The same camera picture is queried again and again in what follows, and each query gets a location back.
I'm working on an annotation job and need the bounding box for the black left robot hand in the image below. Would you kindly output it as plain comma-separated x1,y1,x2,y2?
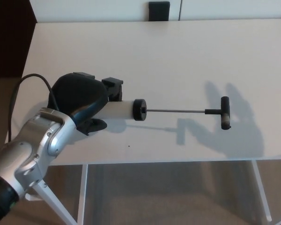
48,72,124,136

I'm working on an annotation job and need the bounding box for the dark brown wooden cabinet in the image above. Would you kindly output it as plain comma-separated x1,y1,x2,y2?
0,0,37,79

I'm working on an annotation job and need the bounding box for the white air pump black handle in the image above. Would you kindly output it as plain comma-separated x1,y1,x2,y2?
100,97,232,130

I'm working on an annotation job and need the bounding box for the white cabinet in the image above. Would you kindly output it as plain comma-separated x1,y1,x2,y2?
29,0,281,23

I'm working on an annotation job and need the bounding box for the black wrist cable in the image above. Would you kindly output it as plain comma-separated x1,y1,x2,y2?
7,74,60,143

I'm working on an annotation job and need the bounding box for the white plastic desk hook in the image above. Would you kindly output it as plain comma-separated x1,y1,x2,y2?
25,193,42,202

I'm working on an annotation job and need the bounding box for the white metal desk leg frame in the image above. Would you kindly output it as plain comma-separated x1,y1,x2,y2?
25,164,89,225
250,160,274,222

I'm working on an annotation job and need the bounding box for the black wall box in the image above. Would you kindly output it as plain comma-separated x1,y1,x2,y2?
148,1,171,22

